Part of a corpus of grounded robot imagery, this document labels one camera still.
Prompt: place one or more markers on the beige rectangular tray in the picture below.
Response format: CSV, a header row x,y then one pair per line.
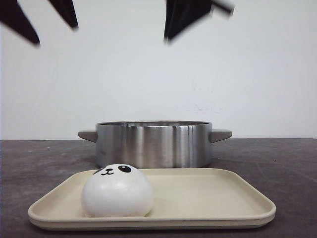
x,y
185,199

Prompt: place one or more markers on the stainless steel pot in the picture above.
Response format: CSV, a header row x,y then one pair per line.
x,y
155,144

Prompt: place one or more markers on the panda bun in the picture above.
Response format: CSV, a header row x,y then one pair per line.
x,y
117,190

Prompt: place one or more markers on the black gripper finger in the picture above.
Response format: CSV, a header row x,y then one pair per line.
x,y
66,10
12,15

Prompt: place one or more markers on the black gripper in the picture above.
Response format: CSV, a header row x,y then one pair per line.
x,y
182,13

